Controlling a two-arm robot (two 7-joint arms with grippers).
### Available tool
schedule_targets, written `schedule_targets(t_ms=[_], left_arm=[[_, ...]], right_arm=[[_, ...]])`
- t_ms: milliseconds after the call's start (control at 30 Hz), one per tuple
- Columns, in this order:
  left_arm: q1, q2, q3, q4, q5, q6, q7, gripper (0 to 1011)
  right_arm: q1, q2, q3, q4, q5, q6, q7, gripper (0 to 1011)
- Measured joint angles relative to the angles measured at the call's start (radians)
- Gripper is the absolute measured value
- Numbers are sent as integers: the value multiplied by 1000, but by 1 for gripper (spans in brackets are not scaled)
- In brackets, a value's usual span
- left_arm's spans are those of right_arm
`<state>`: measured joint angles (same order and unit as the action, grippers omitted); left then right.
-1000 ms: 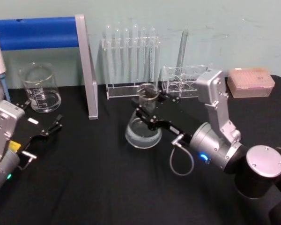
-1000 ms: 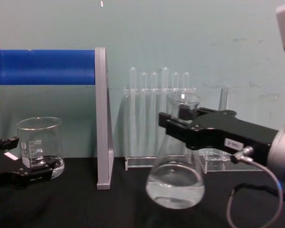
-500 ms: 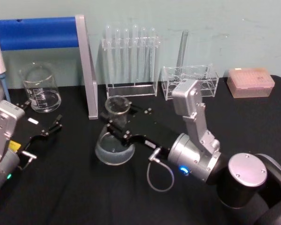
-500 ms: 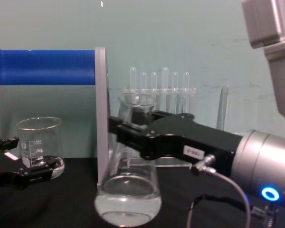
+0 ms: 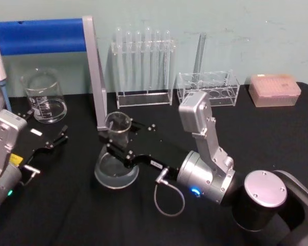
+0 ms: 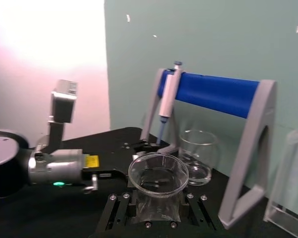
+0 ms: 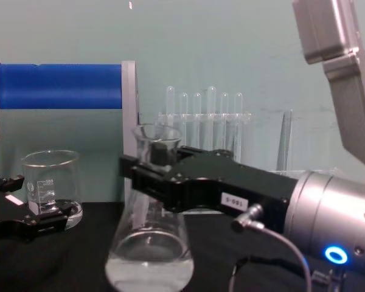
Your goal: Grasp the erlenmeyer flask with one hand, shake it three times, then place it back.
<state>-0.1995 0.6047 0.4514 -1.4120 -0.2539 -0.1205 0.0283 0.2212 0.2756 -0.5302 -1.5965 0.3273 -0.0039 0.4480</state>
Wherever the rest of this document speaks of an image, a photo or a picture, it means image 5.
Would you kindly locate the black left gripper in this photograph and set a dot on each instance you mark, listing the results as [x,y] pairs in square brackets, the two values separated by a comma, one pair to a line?
[30,141]

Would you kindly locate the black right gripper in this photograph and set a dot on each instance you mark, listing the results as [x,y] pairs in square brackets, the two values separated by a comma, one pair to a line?
[159,153]

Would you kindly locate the clear glass conical flask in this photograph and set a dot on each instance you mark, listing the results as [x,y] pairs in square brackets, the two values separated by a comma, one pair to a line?
[116,171]

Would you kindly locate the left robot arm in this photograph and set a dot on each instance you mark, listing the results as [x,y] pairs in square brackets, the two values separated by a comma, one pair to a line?
[2,143]

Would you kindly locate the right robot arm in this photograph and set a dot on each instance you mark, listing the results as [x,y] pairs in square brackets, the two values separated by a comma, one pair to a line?
[267,189]

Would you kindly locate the clear glass beaker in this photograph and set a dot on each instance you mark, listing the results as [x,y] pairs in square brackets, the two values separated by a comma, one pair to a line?
[45,102]

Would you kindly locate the tall clear acrylic tube rack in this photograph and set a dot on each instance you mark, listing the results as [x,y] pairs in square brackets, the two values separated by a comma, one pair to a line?
[143,98]

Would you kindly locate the clear plastic test tube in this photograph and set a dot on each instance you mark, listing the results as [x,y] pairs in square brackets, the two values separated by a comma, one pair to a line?
[148,51]
[137,53]
[157,53]
[118,51]
[128,53]
[166,53]

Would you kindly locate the black table cloth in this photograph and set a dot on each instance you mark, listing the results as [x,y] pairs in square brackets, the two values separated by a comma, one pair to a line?
[66,210]

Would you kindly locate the blue and grey pipette stand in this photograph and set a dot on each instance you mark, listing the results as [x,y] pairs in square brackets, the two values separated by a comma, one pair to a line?
[41,36]

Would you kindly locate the low clear acrylic tube rack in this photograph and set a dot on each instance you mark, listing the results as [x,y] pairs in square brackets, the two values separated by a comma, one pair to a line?
[223,94]

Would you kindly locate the long clear glass tube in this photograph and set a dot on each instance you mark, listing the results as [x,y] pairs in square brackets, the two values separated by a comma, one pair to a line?
[200,53]

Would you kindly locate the pink pipette tip box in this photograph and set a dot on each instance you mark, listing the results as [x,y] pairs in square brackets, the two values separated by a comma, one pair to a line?
[274,89]

